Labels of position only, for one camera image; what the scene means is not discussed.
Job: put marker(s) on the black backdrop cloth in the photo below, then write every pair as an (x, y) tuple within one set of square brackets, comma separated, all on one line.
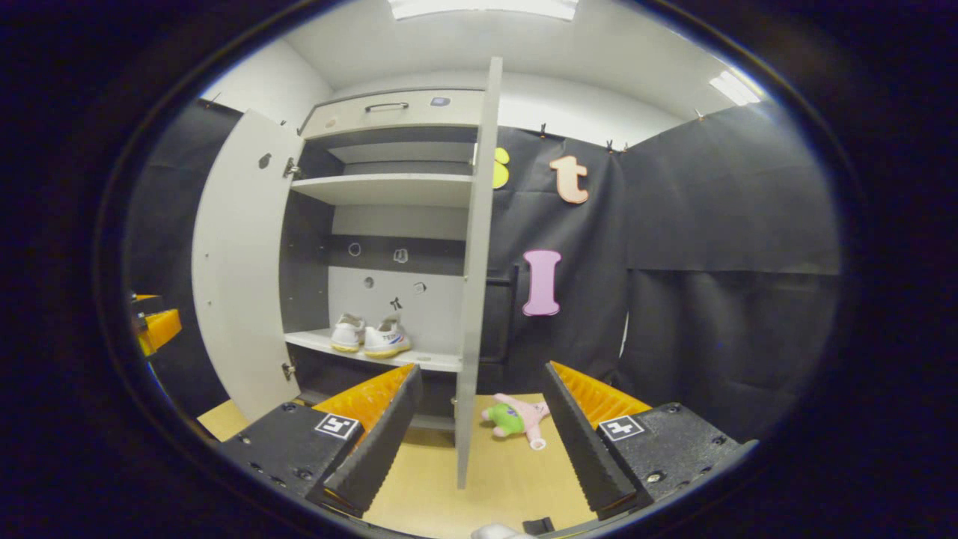
[(711, 187)]

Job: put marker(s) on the small ceiling light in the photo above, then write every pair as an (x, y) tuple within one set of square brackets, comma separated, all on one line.
[(735, 88)]

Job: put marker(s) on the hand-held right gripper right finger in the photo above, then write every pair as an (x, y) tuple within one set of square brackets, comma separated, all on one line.
[(576, 434)]

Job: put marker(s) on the small black block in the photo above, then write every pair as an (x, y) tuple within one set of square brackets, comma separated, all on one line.
[(539, 526)]

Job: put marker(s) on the long ceiling light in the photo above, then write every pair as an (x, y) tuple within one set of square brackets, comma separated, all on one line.
[(486, 7)]

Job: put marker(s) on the white shoe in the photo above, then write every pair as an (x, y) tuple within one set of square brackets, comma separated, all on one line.
[(348, 333), (385, 340)]

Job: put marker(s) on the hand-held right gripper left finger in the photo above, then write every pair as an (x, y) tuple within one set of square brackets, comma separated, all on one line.
[(389, 434)]

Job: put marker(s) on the grey cabinet door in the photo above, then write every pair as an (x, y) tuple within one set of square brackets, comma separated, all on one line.
[(239, 262), (475, 299)]

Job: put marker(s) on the beige cabinet drawer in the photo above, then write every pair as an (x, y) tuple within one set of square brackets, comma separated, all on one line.
[(404, 118)]

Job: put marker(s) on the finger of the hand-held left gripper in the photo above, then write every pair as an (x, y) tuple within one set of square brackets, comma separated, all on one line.
[(146, 299), (161, 329)]

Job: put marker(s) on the pink and green plush toy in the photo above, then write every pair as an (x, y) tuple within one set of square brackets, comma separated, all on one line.
[(516, 419)]

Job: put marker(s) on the grey shoe cabinet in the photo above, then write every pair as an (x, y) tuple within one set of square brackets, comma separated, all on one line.
[(382, 189)]

